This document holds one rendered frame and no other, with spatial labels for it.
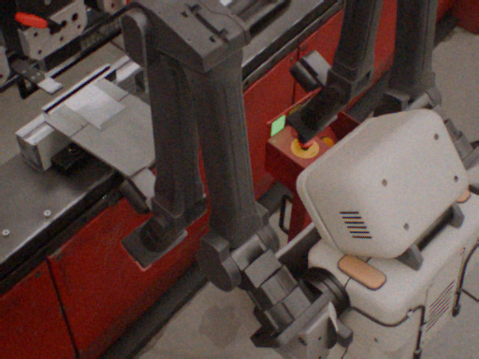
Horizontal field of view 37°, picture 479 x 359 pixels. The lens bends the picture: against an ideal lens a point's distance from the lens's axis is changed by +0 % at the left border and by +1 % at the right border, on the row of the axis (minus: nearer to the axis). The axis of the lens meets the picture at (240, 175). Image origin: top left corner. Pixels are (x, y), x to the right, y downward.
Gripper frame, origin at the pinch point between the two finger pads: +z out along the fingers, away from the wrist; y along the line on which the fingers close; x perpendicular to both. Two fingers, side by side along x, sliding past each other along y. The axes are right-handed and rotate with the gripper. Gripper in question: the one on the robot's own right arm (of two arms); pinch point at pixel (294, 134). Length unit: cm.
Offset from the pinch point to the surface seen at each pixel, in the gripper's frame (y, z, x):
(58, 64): 29, 9, -43
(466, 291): -64, 74, 74
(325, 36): -61, 42, -21
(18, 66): 30, 26, -53
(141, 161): 28.8, 7.4, -15.4
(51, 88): 29, 21, -43
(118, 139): 28.3, 11.1, -22.7
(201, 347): 15, 96, 30
